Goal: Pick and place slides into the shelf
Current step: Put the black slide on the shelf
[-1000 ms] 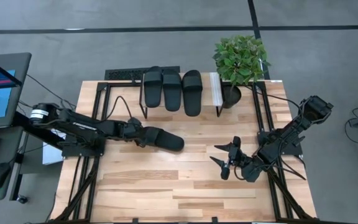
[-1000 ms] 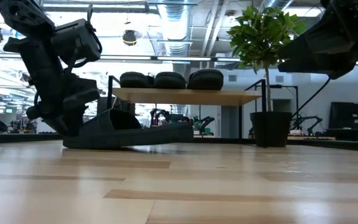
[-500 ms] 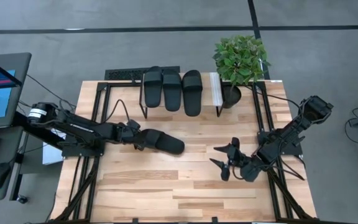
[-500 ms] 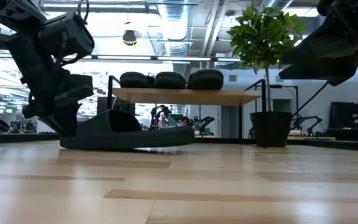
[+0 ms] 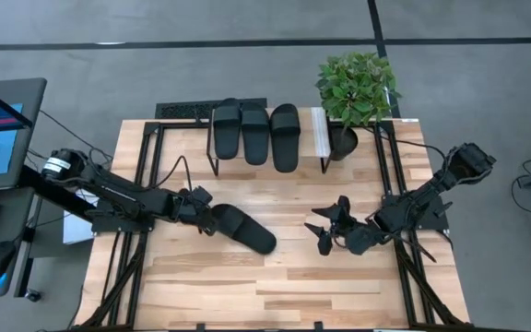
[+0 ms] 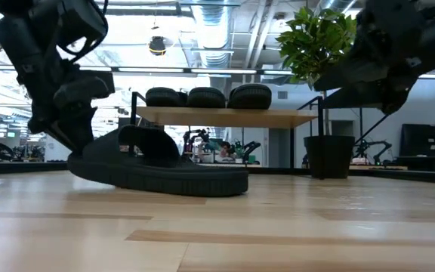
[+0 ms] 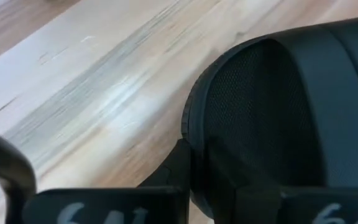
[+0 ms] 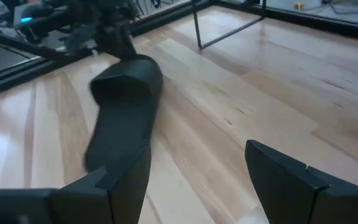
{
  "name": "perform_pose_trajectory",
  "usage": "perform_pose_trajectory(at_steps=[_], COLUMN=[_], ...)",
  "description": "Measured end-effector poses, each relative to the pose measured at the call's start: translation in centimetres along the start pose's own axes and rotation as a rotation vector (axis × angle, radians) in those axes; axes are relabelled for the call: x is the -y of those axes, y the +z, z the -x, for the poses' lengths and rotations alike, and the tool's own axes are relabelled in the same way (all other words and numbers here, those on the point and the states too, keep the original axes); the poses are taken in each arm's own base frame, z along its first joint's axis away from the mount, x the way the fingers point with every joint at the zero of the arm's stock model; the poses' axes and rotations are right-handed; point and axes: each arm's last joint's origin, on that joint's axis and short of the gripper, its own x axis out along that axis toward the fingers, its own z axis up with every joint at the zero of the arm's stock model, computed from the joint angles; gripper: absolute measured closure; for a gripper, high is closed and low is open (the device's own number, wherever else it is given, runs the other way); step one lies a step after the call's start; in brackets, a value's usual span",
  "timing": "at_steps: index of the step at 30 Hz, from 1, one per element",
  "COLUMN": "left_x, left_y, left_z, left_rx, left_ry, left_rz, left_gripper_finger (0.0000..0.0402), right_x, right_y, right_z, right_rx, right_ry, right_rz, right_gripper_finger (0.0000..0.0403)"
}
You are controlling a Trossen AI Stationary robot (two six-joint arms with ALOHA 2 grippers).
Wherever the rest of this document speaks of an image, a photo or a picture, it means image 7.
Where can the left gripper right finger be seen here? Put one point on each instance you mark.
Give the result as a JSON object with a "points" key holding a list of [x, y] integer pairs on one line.
{"points": [[322, 208]]}

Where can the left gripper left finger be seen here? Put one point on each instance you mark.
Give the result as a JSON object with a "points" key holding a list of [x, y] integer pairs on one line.
{"points": [[104, 205]]}

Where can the black slide sandal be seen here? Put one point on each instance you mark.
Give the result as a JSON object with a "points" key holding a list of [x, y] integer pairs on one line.
{"points": [[259, 109]]}

